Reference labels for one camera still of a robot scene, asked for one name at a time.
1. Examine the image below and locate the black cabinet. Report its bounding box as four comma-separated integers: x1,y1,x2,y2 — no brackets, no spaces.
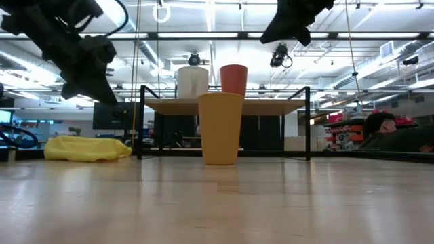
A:
154,114,283,152

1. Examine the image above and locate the black aluminium table frame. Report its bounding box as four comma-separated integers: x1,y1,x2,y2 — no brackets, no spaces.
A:
0,148,434,164

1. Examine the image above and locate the red storage bin rack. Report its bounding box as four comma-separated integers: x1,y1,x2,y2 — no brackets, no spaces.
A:
323,113,366,152

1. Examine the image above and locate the person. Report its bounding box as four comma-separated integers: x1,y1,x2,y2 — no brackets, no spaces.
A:
359,111,434,153

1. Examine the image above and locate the orange plastic cup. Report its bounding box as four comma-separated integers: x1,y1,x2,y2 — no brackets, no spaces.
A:
219,64,248,98

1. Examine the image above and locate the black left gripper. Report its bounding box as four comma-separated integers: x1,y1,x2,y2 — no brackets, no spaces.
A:
40,35,119,106

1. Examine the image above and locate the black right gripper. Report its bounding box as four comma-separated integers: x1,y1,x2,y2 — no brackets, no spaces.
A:
260,0,335,47

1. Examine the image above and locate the yellow cloth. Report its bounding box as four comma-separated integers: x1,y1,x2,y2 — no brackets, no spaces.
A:
43,135,133,163

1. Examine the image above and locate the black hanging device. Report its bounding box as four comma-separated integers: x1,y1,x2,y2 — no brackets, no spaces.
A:
269,43,294,68

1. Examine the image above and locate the wooden shelf with black legs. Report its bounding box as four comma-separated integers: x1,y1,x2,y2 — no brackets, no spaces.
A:
137,85,312,162

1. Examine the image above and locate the black hose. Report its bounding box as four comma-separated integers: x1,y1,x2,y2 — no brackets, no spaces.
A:
0,123,39,150

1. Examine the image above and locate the white hanging ring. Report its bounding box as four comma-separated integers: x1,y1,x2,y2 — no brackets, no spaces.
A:
152,2,172,24

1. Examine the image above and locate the white mug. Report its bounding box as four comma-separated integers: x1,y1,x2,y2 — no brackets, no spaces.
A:
176,66,210,100

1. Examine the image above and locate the black monitor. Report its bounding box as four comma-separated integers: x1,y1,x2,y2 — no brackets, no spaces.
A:
92,101,140,131

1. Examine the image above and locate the yellow plastic cup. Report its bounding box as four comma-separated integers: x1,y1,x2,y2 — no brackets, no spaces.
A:
197,92,244,166

